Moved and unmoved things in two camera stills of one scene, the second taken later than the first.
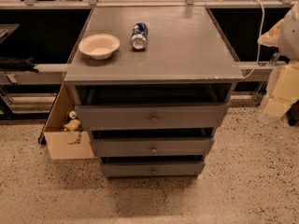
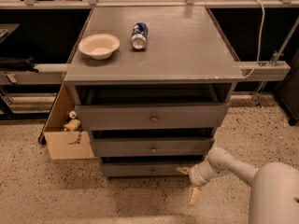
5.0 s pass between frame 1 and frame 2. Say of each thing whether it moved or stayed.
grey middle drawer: stayed
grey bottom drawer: stayed
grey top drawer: stayed
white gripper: moved
